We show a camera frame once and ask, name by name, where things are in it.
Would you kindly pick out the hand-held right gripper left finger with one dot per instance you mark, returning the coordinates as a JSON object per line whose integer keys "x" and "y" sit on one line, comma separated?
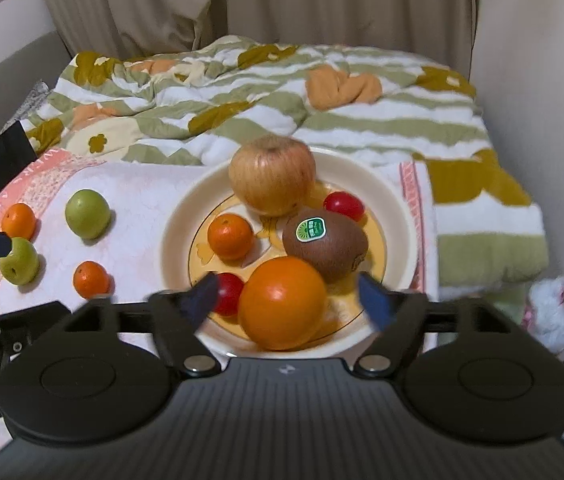
{"x": 204, "y": 297}

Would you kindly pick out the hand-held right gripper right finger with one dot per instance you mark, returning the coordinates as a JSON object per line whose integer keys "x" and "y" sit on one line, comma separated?
{"x": 374, "y": 300}

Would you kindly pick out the red cherry tomato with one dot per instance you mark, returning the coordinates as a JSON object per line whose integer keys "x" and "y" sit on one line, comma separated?
{"x": 230, "y": 292}
{"x": 344, "y": 205}

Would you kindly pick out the green apple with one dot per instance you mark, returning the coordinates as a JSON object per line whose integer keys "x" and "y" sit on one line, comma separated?
{"x": 87, "y": 213}
{"x": 22, "y": 267}

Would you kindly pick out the cream plate with cartoon print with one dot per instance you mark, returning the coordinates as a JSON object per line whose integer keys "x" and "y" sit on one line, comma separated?
{"x": 177, "y": 250}

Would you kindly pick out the brown kiwi with green sticker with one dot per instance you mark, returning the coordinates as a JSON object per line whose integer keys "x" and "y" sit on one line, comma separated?
{"x": 332, "y": 255}

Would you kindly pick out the small orange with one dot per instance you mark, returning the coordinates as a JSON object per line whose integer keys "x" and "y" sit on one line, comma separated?
{"x": 91, "y": 279}
{"x": 230, "y": 236}

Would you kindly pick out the large orange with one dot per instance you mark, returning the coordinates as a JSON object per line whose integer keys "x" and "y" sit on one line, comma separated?
{"x": 282, "y": 305}

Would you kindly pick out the yellow-red apple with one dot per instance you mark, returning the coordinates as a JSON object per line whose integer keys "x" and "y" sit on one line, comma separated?
{"x": 272, "y": 175}

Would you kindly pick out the medium orange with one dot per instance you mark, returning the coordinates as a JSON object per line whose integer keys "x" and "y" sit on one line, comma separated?
{"x": 18, "y": 220}

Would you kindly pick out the white and pink tablecloth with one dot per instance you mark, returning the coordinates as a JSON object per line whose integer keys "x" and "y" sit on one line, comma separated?
{"x": 132, "y": 260}

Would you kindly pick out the grey headboard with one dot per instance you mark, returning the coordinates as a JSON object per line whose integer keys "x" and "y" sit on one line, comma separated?
{"x": 7, "y": 75}

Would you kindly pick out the white plastic bag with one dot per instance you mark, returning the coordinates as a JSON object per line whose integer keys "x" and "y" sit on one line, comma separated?
{"x": 554, "y": 312}

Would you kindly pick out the green and white floral blanket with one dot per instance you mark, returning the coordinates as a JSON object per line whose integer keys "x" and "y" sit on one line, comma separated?
{"x": 312, "y": 110}

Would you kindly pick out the beige curtain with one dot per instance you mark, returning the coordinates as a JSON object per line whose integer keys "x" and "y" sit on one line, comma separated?
{"x": 212, "y": 0}

